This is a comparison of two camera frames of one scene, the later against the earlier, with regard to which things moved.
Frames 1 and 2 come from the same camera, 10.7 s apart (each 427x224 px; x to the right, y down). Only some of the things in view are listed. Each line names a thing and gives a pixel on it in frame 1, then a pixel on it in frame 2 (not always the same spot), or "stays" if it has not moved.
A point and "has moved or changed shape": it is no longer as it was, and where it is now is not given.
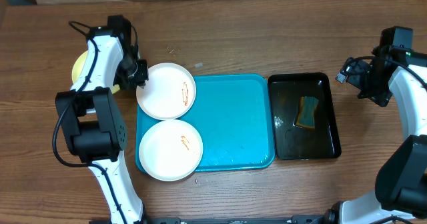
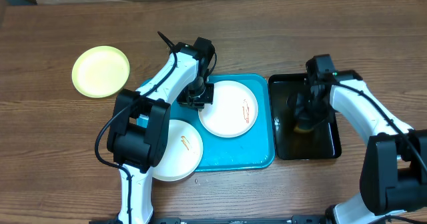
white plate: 169,93 has moved or changed shape
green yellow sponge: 307,112 has moved or changed shape
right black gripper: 383,97 → 303,115
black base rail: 308,219 stays
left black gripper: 140,82 → 184,101
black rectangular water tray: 295,143 stays
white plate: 171,150 stays
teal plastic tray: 233,116 stays
